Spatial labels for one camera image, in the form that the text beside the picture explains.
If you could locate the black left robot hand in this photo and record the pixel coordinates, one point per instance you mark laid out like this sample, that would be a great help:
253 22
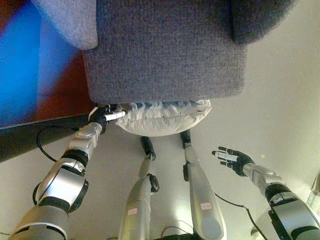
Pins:
100 117

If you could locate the silver right robot leg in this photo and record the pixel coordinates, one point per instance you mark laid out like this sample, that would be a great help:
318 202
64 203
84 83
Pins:
202 195

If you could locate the clear glass object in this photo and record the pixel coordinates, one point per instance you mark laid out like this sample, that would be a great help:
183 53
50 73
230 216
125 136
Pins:
314 192

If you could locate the silver robot leg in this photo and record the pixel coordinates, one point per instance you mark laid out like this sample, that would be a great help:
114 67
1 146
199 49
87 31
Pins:
202 195
140 197

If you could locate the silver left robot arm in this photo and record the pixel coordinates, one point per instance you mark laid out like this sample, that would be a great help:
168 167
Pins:
57 185

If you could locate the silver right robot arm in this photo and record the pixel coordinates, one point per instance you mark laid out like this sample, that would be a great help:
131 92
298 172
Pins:
282 200

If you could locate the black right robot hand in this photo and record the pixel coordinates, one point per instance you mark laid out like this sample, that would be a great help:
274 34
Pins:
237 160

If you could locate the grey fabric sofa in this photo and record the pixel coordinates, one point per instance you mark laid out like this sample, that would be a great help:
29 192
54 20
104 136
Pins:
165 47

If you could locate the white pillow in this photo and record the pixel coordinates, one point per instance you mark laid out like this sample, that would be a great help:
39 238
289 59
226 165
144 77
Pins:
162 117

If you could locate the dark red wooden cabinet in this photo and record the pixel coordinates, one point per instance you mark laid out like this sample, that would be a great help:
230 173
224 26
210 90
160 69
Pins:
37 82

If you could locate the silver left robot leg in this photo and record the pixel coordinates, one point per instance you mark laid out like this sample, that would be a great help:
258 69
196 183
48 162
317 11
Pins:
140 197

